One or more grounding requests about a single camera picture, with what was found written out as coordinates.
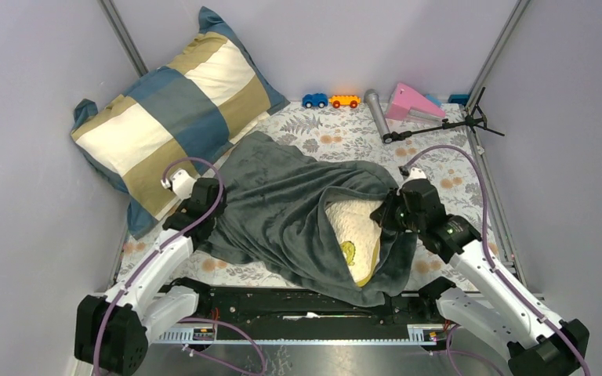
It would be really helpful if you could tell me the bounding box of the cream pillow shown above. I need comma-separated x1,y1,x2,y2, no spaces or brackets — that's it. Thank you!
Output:
325,199,383,287

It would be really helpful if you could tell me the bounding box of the zebra and grey pillowcase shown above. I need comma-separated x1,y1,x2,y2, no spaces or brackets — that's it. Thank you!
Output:
199,131,417,307

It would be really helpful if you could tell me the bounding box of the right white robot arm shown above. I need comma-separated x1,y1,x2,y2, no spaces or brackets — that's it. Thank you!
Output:
371,168,589,375

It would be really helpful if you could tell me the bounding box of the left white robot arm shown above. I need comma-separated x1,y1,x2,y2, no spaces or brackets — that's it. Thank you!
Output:
74,169,227,375

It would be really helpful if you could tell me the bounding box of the blue yellow checked pillow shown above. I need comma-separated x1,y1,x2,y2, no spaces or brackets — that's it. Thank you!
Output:
71,7,288,239

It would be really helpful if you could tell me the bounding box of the floral table cloth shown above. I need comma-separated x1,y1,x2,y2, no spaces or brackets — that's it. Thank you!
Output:
116,101,507,291

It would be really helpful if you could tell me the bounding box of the black mini tripod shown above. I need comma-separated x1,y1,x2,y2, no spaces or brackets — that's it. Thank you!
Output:
382,87,505,144

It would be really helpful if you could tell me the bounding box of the pink triangular block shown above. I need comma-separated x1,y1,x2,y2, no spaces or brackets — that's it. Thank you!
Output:
384,82,446,122

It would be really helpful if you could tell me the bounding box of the blue block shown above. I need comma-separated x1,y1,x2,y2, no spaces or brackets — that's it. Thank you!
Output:
448,94,470,106

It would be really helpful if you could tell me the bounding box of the grey microphone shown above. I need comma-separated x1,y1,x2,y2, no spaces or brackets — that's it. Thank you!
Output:
363,89,392,144

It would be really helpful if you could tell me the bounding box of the orange toy car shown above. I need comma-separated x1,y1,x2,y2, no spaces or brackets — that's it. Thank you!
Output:
328,96,361,108

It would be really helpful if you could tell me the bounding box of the blue toy car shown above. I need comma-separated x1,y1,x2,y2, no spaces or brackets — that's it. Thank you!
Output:
302,92,328,108

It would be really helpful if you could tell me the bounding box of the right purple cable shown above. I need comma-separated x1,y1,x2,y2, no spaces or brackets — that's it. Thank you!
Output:
398,144,580,376

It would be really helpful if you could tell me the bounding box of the white slotted cable duct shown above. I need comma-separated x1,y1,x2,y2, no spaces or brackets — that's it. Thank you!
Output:
154,324,445,346

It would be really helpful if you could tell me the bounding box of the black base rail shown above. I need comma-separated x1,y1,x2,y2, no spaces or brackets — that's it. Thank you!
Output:
175,279,454,338

